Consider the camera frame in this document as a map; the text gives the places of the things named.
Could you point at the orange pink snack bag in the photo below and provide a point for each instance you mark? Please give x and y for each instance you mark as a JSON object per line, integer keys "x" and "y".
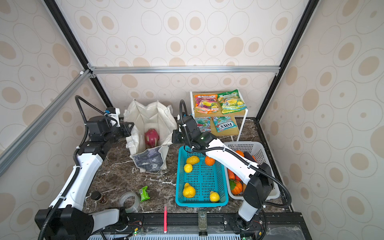
{"x": 206, "y": 104}

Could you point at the yellow lemon front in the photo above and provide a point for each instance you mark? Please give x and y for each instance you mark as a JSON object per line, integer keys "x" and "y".
{"x": 214, "y": 197}

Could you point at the green yellow snack bag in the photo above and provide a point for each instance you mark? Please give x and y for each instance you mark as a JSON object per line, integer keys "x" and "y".
{"x": 231, "y": 102}

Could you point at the large bumpy yellow lemon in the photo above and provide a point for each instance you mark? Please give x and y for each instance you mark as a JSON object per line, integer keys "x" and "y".
{"x": 189, "y": 191}

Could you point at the orange carrot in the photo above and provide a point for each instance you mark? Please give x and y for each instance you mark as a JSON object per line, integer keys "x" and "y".
{"x": 231, "y": 175}

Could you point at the small yellow lemon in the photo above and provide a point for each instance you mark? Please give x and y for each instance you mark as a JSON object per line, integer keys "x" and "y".
{"x": 188, "y": 168}

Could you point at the green Fox's candy bag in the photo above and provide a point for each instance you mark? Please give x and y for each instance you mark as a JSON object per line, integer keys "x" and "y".
{"x": 223, "y": 123}

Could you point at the teal red snack bag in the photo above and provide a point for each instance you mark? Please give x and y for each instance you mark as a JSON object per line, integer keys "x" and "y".
{"x": 204, "y": 124}

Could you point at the pink dragon fruit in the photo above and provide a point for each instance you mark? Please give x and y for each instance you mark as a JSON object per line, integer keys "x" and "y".
{"x": 151, "y": 138}

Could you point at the small orange pumpkin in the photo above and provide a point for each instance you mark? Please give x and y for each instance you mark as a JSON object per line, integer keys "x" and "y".
{"x": 236, "y": 187}

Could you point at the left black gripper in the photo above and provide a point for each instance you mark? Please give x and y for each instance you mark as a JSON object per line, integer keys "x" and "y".
{"x": 127, "y": 130}

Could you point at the orange tangerine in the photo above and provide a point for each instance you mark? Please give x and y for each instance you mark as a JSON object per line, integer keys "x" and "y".
{"x": 209, "y": 161}

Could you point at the diagonal aluminium frame bar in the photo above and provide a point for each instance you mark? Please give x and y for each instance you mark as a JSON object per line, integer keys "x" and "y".
{"x": 25, "y": 138}

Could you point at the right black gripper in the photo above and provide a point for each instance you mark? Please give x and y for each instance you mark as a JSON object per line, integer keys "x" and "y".
{"x": 174, "y": 138}

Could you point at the small dark bottle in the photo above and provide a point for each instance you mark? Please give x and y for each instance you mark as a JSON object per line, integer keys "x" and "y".
{"x": 99, "y": 197}

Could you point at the orange fruit in white basket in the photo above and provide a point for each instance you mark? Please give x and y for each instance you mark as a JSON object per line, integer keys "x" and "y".
{"x": 240, "y": 153}

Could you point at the green crumpled wrapper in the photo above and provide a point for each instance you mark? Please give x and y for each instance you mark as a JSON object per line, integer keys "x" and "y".
{"x": 144, "y": 194}

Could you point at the purple eggplant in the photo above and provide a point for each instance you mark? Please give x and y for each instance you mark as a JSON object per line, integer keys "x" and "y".
{"x": 249, "y": 157}

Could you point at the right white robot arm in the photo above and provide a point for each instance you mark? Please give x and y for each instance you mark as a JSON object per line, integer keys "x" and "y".
{"x": 258, "y": 178}

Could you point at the clear tape roll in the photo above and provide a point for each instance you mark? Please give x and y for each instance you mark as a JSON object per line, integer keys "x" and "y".
{"x": 130, "y": 202}

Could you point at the cream canvas tote bag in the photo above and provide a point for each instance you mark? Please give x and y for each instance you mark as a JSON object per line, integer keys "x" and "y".
{"x": 152, "y": 116}

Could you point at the bumpy yellow citron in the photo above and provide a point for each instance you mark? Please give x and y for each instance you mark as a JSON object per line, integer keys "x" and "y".
{"x": 193, "y": 160}

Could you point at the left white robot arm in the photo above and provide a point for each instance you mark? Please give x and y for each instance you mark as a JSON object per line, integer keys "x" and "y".
{"x": 65, "y": 219}

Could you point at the white wooden two-tier shelf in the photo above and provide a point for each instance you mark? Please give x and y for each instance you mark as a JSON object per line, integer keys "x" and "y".
{"x": 237, "y": 117}

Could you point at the pink marker pen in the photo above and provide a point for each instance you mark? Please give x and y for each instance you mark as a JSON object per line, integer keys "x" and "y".
{"x": 165, "y": 218}

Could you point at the horizontal aluminium frame bar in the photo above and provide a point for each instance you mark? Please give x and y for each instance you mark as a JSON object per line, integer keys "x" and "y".
{"x": 185, "y": 70}

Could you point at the teal plastic basket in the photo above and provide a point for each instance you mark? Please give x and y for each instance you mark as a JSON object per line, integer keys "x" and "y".
{"x": 203, "y": 178}

